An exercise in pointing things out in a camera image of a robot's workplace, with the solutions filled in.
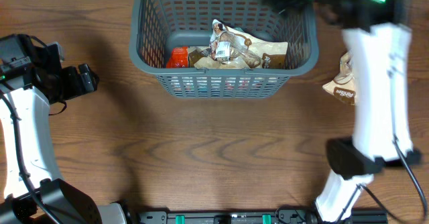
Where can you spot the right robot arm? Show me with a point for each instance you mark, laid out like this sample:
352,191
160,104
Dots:
378,39

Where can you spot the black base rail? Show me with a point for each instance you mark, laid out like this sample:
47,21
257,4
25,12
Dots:
283,216

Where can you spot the orange cookie package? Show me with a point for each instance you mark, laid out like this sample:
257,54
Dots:
178,58

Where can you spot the white tissue multipack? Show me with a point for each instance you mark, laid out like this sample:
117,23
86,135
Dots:
205,80

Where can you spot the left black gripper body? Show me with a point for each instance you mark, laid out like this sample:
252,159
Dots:
62,82

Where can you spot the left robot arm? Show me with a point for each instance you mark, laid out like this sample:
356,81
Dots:
35,190

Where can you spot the beige Pantree snack bag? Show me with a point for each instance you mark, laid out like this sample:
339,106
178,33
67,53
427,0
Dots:
200,57

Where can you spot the grey plastic basket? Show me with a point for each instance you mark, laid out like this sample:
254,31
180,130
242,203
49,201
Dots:
159,26

